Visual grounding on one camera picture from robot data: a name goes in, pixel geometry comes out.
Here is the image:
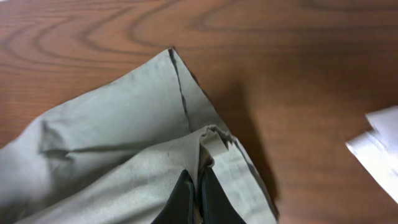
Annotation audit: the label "white garment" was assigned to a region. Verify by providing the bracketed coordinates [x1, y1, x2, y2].
[346, 106, 397, 201]

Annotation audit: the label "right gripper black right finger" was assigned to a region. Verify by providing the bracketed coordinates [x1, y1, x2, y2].
[199, 167, 246, 224]

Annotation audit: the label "khaki green shorts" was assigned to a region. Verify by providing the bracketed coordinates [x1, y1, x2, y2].
[1, 49, 277, 223]

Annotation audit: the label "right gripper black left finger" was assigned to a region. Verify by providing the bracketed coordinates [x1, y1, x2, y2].
[152, 170, 195, 224]

